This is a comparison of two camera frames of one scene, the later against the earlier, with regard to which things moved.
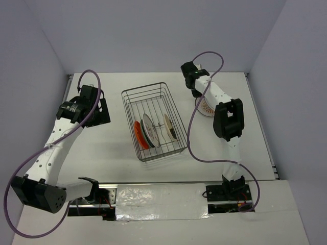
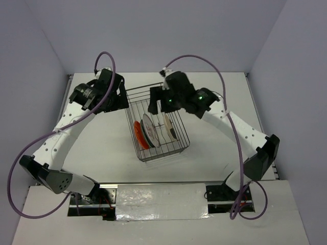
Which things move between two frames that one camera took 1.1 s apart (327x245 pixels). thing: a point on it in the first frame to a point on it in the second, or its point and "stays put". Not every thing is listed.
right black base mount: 232,196 stays put
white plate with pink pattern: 151,130 stays put
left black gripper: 102,117 to 120,101
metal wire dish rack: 156,127 stays put
